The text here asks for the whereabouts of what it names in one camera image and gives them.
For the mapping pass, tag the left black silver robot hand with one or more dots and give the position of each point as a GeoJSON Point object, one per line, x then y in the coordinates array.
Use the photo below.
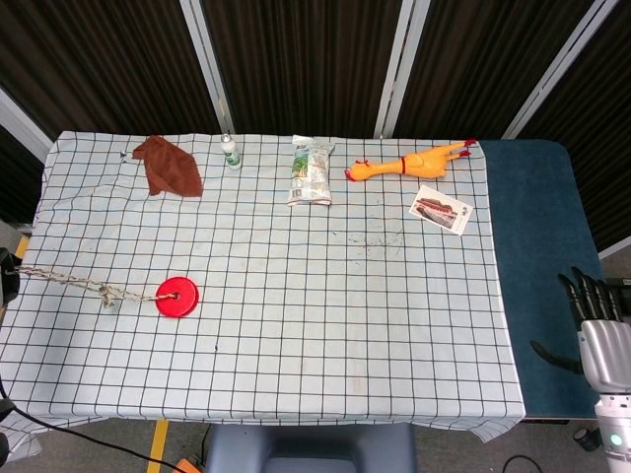
{"type": "Point", "coordinates": [7, 278]}

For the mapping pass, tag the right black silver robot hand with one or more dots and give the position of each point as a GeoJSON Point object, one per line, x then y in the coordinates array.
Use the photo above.
{"type": "Point", "coordinates": [609, 352]}

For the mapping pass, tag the red plastic disc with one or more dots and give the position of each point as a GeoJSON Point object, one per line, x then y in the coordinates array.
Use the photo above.
{"type": "Point", "coordinates": [183, 304]}

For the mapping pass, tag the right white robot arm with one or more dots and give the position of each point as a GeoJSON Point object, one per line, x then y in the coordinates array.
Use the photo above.
{"type": "Point", "coordinates": [616, 433]}

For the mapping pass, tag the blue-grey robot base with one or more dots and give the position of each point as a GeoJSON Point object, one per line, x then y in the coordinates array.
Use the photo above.
{"type": "Point", "coordinates": [310, 451]}

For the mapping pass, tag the black box beside table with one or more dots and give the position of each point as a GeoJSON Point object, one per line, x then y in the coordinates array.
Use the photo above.
{"type": "Point", "coordinates": [622, 286]}

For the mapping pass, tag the black round floor object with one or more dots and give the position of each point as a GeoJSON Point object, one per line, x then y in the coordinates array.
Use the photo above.
{"type": "Point", "coordinates": [585, 439]}

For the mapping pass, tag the dark teal table mat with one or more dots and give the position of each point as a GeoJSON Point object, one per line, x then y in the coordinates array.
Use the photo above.
{"type": "Point", "coordinates": [535, 222]}

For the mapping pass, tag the small grey white scrap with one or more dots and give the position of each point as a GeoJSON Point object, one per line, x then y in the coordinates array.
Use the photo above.
{"type": "Point", "coordinates": [126, 156]}

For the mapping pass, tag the brown crumpled cloth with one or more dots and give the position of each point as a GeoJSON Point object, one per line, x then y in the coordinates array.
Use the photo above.
{"type": "Point", "coordinates": [172, 167]}

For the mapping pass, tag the white picture card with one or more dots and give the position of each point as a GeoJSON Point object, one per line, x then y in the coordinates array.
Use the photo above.
{"type": "Point", "coordinates": [441, 209]}

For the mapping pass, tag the small white green-label bottle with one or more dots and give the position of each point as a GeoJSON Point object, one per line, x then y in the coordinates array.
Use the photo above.
{"type": "Point", "coordinates": [231, 156]}

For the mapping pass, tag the orange object on floor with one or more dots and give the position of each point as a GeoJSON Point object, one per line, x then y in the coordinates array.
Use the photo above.
{"type": "Point", "coordinates": [189, 466]}

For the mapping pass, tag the yellow rubber chicken toy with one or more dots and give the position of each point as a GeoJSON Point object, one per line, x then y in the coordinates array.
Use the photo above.
{"type": "Point", "coordinates": [419, 162]}

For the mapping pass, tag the white black checked tablecloth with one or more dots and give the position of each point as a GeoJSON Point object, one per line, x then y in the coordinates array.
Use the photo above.
{"type": "Point", "coordinates": [296, 295]}

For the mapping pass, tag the green white snack packet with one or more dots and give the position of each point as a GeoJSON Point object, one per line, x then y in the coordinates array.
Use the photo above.
{"type": "Point", "coordinates": [309, 172]}

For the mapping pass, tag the white partition frame post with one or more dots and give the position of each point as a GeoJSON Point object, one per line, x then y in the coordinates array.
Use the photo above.
{"type": "Point", "coordinates": [209, 69]}
{"type": "Point", "coordinates": [562, 69]}
{"type": "Point", "coordinates": [400, 69]}
{"type": "Point", "coordinates": [22, 120]}

